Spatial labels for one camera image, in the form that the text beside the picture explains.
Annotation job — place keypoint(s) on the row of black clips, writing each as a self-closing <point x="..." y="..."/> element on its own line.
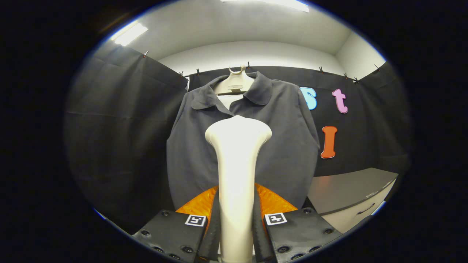
<point x="321" y="69"/>

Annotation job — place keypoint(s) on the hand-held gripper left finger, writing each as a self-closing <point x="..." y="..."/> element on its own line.
<point x="215" y="237"/>

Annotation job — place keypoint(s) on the white garment steamer head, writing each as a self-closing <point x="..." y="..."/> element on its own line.
<point x="237" y="164"/>

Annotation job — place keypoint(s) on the beige clothes hanger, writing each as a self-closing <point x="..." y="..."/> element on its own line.
<point x="234" y="86"/>

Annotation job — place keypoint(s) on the large ceiling light panel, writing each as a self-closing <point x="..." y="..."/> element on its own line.
<point x="270" y="3"/>

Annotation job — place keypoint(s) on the grey cabinet with dark top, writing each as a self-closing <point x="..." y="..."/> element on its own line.
<point x="347" y="190"/>

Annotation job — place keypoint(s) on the grey button shirt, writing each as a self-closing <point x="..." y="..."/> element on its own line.
<point x="193" y="146"/>

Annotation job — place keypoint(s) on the black backdrop cloth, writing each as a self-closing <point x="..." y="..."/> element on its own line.
<point x="120" y="146"/>

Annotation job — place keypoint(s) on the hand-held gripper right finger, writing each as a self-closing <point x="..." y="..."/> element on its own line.
<point x="260" y="237"/>

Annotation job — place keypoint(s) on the narrow ceiling light panel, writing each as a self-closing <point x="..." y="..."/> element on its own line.
<point x="129" y="34"/>

